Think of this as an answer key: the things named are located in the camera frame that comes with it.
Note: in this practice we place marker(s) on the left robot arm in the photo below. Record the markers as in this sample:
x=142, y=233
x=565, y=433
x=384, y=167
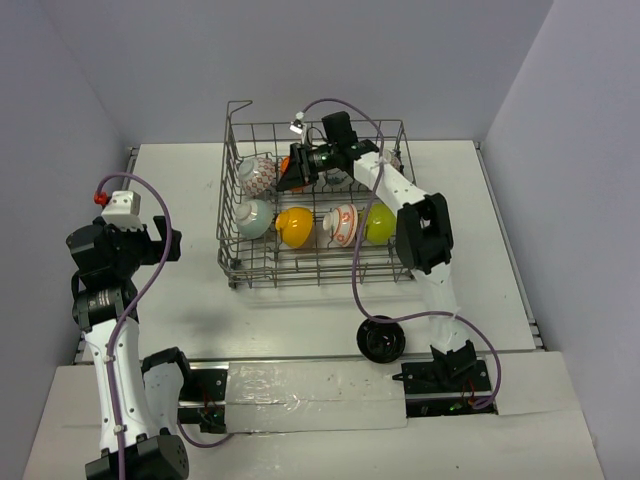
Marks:
x=138, y=396

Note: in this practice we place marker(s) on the grey wire dish rack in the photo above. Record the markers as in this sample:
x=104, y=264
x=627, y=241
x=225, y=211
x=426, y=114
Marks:
x=268, y=261

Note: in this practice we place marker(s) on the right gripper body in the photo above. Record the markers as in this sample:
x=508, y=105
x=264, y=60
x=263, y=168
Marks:
x=321, y=159

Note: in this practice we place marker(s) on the grey patterned bowl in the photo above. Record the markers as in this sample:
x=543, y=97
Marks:
x=393, y=159

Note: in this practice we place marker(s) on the orange white patterned bowl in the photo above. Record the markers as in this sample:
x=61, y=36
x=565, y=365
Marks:
x=340, y=224

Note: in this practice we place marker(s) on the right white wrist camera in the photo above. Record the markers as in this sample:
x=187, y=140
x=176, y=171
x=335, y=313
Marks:
x=298, y=126

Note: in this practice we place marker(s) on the light teal bowl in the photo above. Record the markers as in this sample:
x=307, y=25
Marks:
x=253, y=218

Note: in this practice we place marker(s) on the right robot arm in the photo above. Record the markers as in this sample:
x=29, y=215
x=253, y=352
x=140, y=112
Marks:
x=423, y=235

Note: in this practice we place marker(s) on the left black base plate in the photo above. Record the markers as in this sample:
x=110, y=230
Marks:
x=202, y=400

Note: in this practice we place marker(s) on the black glossy bowl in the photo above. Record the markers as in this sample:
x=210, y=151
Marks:
x=380, y=342

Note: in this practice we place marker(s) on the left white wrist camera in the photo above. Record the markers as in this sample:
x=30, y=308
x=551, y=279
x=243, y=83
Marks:
x=120, y=210

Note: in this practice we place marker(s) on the blue floral bowl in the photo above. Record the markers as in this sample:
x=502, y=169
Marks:
x=336, y=179

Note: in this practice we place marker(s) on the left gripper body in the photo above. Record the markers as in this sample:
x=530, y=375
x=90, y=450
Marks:
x=163, y=238

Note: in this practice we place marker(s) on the yellow-orange bowl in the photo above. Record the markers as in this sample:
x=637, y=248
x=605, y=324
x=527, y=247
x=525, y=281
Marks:
x=294, y=225

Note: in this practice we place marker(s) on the lime green bowl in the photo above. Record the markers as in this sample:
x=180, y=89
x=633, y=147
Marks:
x=380, y=225

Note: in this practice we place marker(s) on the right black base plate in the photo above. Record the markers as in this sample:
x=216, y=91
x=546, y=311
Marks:
x=426, y=396

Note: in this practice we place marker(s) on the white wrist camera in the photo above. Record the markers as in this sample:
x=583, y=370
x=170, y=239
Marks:
x=120, y=210
x=298, y=126

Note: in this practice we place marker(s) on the blue triangle pattern bowl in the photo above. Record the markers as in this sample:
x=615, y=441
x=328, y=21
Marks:
x=257, y=175

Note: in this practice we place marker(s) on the orange bowl white inside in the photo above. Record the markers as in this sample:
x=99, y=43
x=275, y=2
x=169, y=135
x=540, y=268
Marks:
x=286, y=179

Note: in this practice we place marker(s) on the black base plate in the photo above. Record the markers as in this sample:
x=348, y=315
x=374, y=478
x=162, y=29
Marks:
x=202, y=400
x=426, y=396

